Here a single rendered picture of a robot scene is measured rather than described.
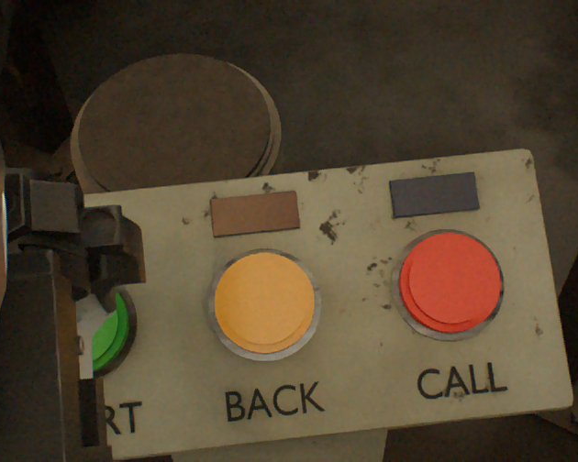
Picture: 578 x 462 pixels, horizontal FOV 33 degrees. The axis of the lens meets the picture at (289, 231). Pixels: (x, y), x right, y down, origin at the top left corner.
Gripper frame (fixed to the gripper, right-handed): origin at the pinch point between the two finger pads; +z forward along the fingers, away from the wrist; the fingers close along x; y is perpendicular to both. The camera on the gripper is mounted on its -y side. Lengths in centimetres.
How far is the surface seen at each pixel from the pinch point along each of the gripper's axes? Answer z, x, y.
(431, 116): 82, 30, -31
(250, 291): 5.6, 7.0, -0.5
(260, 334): 5.6, 7.2, 1.3
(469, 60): 85, 37, -38
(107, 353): 5.9, 1.1, 1.3
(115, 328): 5.6, 1.5, 0.4
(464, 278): 5.6, 15.5, -0.1
